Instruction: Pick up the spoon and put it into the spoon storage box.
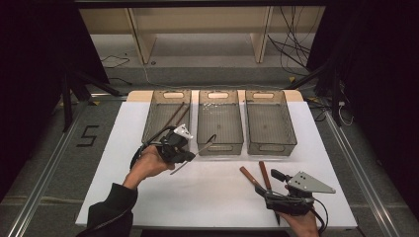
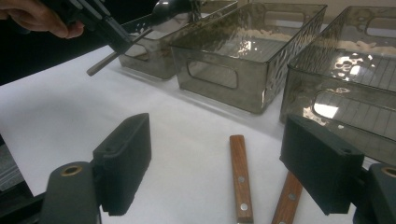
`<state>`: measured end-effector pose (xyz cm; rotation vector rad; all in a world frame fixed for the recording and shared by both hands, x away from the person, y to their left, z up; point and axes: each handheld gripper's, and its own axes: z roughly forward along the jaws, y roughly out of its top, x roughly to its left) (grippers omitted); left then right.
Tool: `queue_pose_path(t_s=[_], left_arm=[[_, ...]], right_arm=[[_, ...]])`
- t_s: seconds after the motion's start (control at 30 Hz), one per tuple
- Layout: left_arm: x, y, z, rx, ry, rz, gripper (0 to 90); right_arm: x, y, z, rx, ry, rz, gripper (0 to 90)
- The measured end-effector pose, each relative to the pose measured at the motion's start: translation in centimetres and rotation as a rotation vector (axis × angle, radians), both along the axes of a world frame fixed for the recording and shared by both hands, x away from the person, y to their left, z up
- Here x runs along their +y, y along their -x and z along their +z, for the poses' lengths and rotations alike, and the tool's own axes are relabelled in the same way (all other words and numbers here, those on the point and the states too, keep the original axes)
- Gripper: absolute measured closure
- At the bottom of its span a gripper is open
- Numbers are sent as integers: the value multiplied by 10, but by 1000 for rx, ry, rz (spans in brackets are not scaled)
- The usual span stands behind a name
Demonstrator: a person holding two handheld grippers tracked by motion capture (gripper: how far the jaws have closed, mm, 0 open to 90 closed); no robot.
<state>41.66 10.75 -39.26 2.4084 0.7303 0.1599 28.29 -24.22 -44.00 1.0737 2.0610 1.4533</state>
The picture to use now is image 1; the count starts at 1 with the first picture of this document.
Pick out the black metal stand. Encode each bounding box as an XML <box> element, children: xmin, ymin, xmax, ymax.
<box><xmin>60</xmin><ymin>70</ymin><xmax>124</xmax><ymax>132</ymax></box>
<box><xmin>285</xmin><ymin>58</ymin><xmax>344</xmax><ymax>128</ymax></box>

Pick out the bundle of black cables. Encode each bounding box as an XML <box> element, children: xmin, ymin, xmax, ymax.
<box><xmin>267</xmin><ymin>6</ymin><xmax>312</xmax><ymax>75</ymax></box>

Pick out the person's left hand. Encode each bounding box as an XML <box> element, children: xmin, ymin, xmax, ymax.
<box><xmin>124</xmin><ymin>144</ymin><xmax>176</xmax><ymax>191</ymax></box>

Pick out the clear grey plastic bin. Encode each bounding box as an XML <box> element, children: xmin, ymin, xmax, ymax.
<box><xmin>244</xmin><ymin>89</ymin><xmax>298</xmax><ymax>157</ymax></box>
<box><xmin>197</xmin><ymin>89</ymin><xmax>245</xmax><ymax>157</ymax></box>
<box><xmin>141</xmin><ymin>89</ymin><xmax>193</xmax><ymax>156</ymax></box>

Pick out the person's right hand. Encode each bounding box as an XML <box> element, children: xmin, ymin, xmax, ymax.
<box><xmin>278</xmin><ymin>212</ymin><xmax>321</xmax><ymax>237</ymax></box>

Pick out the left hand-held gripper cable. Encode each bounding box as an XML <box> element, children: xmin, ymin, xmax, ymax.
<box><xmin>129</xmin><ymin>125</ymin><xmax>170</xmax><ymax>171</ymax></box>

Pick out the white plug with cable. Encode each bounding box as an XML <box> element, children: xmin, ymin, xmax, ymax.
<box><xmin>337</xmin><ymin>101</ymin><xmax>356</xmax><ymax>127</ymax></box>

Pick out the metal spoon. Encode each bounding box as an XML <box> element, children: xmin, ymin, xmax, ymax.
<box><xmin>169</xmin><ymin>133</ymin><xmax>218</xmax><ymax>176</ymax></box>

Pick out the black curtain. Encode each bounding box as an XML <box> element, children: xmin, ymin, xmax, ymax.
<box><xmin>307</xmin><ymin>0</ymin><xmax>419</xmax><ymax>216</ymax></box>
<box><xmin>0</xmin><ymin>0</ymin><xmax>111</xmax><ymax>202</ymax></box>

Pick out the black floor cable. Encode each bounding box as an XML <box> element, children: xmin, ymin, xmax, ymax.
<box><xmin>100</xmin><ymin>54</ymin><xmax>133</xmax><ymax>86</ymax></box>

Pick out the right hand-held gripper cable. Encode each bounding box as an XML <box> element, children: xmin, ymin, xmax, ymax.
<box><xmin>309</xmin><ymin>197</ymin><xmax>329</xmax><ymax>235</ymax></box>

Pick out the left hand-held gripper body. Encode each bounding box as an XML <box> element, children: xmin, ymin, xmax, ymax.
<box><xmin>159</xmin><ymin>123</ymin><xmax>194</xmax><ymax>164</ymax></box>

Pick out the light wooden shelf unit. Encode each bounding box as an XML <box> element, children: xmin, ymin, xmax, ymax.
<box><xmin>78</xmin><ymin>6</ymin><xmax>326</xmax><ymax>65</ymax></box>

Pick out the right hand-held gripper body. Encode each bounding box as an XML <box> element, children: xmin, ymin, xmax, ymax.
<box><xmin>264</xmin><ymin>170</ymin><xmax>337</xmax><ymax>217</ymax></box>

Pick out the white table cover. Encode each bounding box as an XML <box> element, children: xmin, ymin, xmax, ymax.
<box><xmin>74</xmin><ymin>89</ymin><xmax>359</xmax><ymax>230</ymax></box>

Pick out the hand-held gripper cable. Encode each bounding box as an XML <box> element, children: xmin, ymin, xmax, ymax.
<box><xmin>129</xmin><ymin>125</ymin><xmax>170</xmax><ymax>171</ymax></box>
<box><xmin>309</xmin><ymin>197</ymin><xmax>329</xmax><ymax>235</ymax></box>

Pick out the metal floor rail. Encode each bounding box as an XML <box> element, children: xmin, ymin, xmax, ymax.
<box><xmin>324</xmin><ymin>110</ymin><xmax>401</xmax><ymax>237</ymax></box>
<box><xmin>6</xmin><ymin>100</ymin><xmax>93</xmax><ymax>237</ymax></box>

